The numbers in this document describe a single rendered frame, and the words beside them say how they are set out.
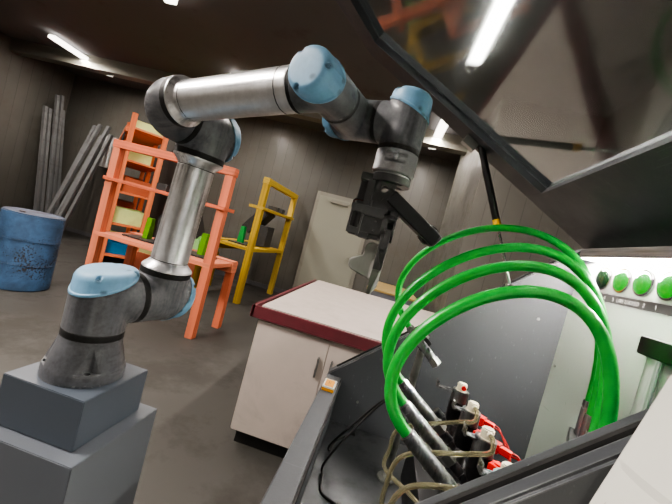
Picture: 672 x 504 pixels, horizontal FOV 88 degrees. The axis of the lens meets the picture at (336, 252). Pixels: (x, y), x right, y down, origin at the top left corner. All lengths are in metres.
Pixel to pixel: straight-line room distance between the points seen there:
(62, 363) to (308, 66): 0.71
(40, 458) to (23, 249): 3.79
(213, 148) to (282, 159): 6.45
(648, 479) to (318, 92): 0.52
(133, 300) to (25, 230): 3.73
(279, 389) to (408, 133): 1.76
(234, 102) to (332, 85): 0.19
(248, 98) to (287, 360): 1.65
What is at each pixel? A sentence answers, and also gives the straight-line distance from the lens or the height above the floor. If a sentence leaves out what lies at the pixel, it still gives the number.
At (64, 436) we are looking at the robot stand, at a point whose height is 0.83.
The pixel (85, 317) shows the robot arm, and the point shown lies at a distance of 0.85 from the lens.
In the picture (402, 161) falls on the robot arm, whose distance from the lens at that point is 0.62.
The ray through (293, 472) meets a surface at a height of 0.95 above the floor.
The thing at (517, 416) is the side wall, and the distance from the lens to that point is 1.08.
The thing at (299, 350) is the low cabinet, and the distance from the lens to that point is 2.05.
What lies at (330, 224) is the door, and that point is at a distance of 6.84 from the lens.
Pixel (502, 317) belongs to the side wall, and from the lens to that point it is 1.00.
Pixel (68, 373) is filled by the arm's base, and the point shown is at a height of 0.93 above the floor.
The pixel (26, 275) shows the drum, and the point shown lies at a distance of 4.65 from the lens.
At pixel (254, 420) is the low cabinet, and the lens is 2.27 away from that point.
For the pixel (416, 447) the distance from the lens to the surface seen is 0.44.
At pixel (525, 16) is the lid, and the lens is 0.68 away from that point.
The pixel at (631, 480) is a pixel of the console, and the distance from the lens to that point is 0.35.
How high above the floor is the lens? 1.31
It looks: 2 degrees down
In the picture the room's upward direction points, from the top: 15 degrees clockwise
